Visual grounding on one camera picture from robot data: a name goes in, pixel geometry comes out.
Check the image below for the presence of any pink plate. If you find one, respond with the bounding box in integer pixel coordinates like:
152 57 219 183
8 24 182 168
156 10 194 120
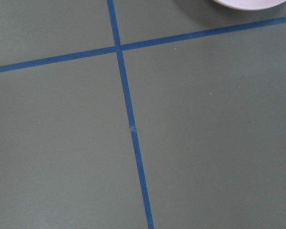
214 0 286 10

